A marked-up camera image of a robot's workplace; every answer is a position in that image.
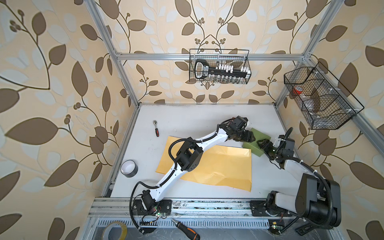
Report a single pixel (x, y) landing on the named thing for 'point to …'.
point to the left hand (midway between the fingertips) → (254, 138)
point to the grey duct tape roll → (129, 168)
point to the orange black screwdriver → (190, 233)
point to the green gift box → (255, 148)
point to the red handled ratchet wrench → (155, 122)
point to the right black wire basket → (326, 104)
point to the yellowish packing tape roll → (124, 233)
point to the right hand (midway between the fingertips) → (261, 146)
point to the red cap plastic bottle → (298, 90)
